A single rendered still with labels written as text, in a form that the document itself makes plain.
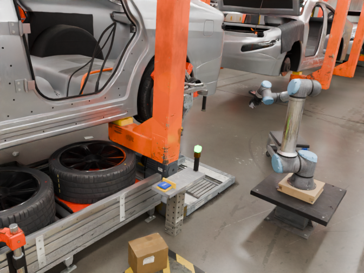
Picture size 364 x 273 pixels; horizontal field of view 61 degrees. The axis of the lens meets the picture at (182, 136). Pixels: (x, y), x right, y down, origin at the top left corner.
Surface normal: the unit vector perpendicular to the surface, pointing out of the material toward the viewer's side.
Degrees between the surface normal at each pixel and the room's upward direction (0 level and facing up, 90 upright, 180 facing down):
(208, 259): 0
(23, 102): 91
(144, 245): 0
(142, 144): 90
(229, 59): 102
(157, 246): 0
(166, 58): 90
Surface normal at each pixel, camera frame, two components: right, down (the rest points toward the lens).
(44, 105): 0.76, 0.31
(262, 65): -0.01, 0.56
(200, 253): 0.07, -0.93
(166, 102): -0.63, 0.25
